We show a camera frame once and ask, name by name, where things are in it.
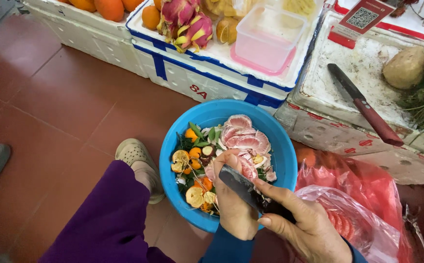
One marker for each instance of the red taped white foam box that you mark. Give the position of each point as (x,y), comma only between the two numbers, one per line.
(347,120)

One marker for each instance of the peeled pink pomelo segment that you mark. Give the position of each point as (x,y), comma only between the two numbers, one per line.
(247,168)

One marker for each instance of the dark blade paring knife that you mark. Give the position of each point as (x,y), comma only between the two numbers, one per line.
(241,186)

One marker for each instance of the clear container with pink lid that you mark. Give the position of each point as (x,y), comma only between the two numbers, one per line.
(266,44)

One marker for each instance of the blue plastic basin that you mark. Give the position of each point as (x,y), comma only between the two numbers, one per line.
(281,153)

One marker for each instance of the person's left hand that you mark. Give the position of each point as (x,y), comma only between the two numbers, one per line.
(233,215)

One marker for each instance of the dry brown twigs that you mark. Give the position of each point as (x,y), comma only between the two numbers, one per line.
(421,9)

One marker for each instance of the person's purple trouser leg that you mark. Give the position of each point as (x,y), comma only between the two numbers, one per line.
(109,222)

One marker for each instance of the tan round tuber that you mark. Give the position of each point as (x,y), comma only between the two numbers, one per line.
(405,67)

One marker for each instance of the pink dragon fruit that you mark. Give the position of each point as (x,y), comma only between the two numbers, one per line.
(199,31)
(177,12)

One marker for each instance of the orange fruit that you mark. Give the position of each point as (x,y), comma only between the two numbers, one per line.
(150,17)

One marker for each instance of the bag of yellow fruit pieces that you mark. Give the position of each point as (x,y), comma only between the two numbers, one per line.
(222,7)

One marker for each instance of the blue taped white foam box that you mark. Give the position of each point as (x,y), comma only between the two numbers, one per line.
(204,78)

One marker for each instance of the red payment code sign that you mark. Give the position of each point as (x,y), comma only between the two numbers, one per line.
(361,16)

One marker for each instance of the clear plastic bag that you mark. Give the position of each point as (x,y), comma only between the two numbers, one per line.
(361,226)

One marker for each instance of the person's right hand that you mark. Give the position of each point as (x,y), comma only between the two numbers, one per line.
(314,237)

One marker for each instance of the heap of fruit peels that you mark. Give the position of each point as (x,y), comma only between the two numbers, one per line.
(193,168)

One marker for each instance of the white foam box of oranges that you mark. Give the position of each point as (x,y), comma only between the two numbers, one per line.
(87,34)

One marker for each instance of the white foam lid red tape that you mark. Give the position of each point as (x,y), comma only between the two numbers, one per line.
(409,22)

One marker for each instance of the beige perforated clog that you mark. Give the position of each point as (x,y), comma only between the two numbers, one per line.
(135,151)

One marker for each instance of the red plastic bag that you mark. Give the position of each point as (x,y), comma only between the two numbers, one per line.
(358,179)

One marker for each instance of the brown cut fruit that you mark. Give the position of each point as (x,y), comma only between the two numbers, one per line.
(227,31)

